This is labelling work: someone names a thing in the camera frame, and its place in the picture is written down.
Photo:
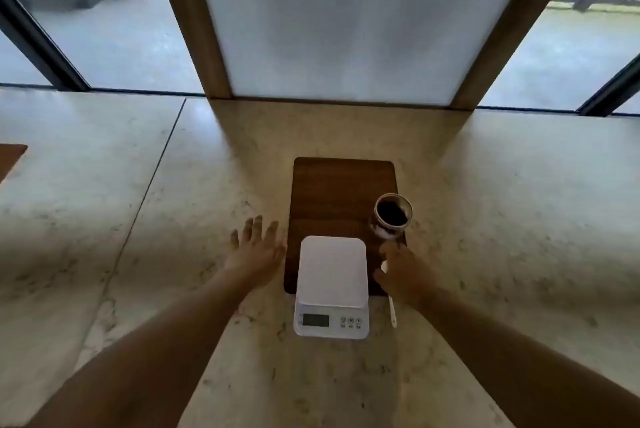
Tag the person's left hand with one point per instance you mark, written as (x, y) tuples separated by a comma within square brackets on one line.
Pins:
[(255, 257)]

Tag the person's right hand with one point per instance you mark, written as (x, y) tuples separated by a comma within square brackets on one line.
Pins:
[(406, 275)]

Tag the person's left thumb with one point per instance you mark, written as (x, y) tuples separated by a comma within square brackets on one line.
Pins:
[(280, 252)]

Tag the person's left middle finger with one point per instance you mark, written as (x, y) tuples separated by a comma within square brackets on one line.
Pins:
[(257, 227)]

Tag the person's right thumb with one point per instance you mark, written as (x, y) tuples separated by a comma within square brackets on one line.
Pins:
[(382, 281)]

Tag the person's left little finger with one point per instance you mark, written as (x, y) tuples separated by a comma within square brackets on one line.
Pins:
[(234, 238)]

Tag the person's left forearm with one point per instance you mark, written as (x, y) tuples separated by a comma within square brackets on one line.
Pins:
[(150, 357)]

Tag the person's right forearm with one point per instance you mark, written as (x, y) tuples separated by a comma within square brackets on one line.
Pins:
[(525, 367)]

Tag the white spoon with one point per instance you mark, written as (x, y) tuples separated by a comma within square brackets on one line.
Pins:
[(392, 312)]

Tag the white digital kitchen scale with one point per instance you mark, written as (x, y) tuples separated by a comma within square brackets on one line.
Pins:
[(332, 287)]

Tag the glass jar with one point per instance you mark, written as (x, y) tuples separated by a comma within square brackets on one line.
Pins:
[(391, 217)]

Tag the dark wooden board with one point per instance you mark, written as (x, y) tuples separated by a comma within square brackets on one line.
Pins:
[(335, 197)]

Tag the wooden pillar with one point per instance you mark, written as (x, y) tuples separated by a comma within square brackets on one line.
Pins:
[(515, 27), (192, 17)]

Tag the white frosted panel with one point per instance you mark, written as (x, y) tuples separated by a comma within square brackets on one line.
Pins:
[(360, 17)]

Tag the brown wooden board corner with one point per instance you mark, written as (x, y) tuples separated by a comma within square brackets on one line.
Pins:
[(7, 157)]

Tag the black window frame bar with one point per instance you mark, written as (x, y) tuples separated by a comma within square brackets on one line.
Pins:
[(37, 42), (610, 90)]

